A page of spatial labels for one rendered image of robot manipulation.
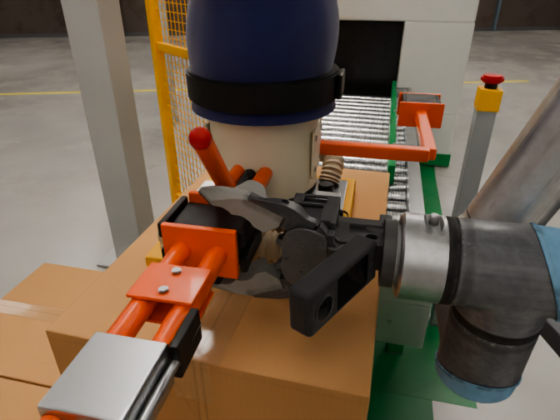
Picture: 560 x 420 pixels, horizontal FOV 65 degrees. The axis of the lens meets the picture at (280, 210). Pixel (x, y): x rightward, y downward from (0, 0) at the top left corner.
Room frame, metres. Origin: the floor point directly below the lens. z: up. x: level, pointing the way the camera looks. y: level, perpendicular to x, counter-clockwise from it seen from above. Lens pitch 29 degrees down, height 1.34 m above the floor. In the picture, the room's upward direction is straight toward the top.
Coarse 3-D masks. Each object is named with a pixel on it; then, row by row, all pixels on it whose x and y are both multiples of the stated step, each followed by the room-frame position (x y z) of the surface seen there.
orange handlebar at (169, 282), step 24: (336, 144) 0.68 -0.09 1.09; (360, 144) 0.68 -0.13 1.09; (384, 144) 0.68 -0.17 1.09; (432, 144) 0.67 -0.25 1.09; (240, 168) 0.58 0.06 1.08; (264, 168) 0.58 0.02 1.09; (168, 264) 0.34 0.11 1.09; (216, 264) 0.35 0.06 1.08; (144, 288) 0.31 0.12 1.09; (168, 288) 0.31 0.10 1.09; (192, 288) 0.31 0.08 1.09; (144, 312) 0.29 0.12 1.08; (168, 312) 0.29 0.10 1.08; (168, 336) 0.26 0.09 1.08
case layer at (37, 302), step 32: (32, 288) 0.99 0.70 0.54; (64, 288) 0.99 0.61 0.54; (0, 320) 0.86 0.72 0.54; (32, 320) 0.86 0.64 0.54; (0, 352) 0.75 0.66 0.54; (32, 352) 0.75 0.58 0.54; (0, 384) 0.66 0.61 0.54; (32, 384) 0.67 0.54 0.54; (0, 416) 0.58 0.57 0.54; (32, 416) 0.58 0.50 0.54
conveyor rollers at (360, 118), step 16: (352, 96) 3.13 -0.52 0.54; (368, 96) 3.12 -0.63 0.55; (336, 112) 2.71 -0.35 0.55; (352, 112) 2.70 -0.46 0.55; (368, 112) 2.75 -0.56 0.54; (384, 112) 2.73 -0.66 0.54; (336, 128) 2.43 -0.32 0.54; (352, 128) 2.42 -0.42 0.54; (368, 128) 2.40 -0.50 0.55; (384, 128) 2.39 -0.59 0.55; (400, 128) 2.44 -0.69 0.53; (352, 160) 1.96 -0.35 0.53; (368, 160) 1.95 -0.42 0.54; (384, 160) 1.94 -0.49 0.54; (400, 176) 1.75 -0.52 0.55; (400, 192) 1.58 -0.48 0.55; (400, 208) 1.48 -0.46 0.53
